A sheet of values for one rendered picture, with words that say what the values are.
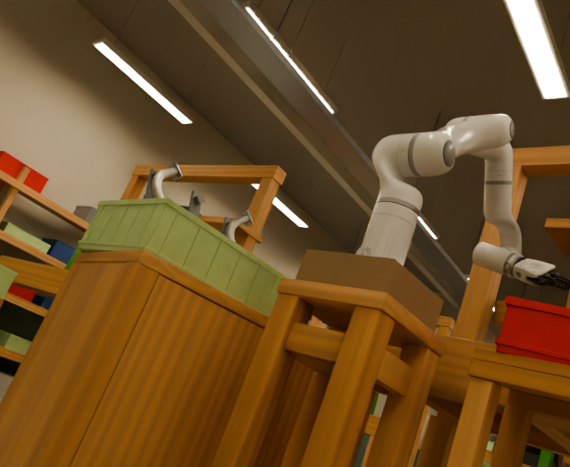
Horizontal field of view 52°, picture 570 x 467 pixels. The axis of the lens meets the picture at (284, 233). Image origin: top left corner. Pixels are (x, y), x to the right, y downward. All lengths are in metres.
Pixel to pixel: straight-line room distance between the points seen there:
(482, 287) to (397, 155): 0.95
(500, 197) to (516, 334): 0.88
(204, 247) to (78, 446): 0.61
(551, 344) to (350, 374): 0.40
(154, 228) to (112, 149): 7.12
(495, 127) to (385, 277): 0.74
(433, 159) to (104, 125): 7.36
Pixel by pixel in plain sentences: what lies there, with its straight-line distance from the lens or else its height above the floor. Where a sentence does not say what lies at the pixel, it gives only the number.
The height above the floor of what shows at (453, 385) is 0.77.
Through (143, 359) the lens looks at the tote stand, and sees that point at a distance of 1.58.
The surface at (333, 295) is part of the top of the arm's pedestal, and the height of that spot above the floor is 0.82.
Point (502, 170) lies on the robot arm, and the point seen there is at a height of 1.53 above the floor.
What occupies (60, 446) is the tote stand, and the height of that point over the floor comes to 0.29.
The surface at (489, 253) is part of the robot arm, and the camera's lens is 2.13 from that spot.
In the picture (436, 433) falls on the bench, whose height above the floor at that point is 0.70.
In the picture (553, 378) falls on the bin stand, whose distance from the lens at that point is 1.26.
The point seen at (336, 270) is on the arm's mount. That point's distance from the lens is 1.44.
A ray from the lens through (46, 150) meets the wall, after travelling 8.25.
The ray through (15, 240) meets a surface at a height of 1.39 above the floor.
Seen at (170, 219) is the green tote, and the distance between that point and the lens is 1.66.
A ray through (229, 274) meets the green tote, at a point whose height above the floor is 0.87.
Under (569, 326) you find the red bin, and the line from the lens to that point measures 1.31.
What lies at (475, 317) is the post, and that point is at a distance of 2.41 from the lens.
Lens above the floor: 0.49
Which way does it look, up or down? 18 degrees up
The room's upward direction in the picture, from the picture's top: 22 degrees clockwise
